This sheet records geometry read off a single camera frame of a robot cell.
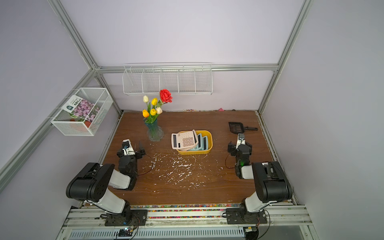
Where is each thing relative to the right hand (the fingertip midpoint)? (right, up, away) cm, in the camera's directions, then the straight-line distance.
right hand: (239, 141), depth 94 cm
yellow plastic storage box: (-18, -2, +6) cm, 19 cm away
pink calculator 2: (-36, +1, 0) cm, 36 cm away
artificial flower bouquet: (-53, +20, -5) cm, 57 cm away
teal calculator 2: (-22, -2, +5) cm, 22 cm away
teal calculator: (-25, -3, -1) cm, 25 cm away
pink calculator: (-27, 0, -1) cm, 27 cm away
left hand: (-65, -1, -6) cm, 65 cm away
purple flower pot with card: (-85, +18, -21) cm, 89 cm away
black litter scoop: (+4, +8, +17) cm, 19 cm away
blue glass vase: (-55, +5, +4) cm, 55 cm away
